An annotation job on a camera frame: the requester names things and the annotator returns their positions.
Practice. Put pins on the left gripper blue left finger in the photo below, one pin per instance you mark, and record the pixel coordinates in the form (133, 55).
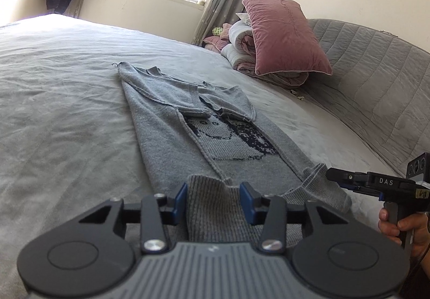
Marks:
(176, 205)

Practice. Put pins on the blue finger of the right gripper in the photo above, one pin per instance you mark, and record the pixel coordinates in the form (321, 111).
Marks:
(346, 178)
(368, 190)

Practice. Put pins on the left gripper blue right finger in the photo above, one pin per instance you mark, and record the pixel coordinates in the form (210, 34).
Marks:
(254, 205)

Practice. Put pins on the grey knit sweater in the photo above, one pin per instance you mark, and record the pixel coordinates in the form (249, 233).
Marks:
(213, 139)

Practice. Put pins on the person right hand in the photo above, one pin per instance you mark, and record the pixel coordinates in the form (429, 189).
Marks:
(417, 223)

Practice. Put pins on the small brown debris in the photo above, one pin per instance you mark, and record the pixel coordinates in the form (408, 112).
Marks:
(297, 95)

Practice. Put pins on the grey quilted headboard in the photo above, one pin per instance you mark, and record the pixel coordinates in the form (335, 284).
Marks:
(379, 88)

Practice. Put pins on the grey bed sheet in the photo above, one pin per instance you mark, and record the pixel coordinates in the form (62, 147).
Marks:
(67, 137)

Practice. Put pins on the pink velvet pillow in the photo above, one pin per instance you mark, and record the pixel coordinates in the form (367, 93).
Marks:
(283, 39)

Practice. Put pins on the small pink pillow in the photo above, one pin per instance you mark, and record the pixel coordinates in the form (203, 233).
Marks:
(215, 43)

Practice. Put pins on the green patterned toy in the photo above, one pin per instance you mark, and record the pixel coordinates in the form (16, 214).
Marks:
(216, 31)

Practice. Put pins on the black camera box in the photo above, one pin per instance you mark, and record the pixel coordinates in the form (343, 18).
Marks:
(418, 168)

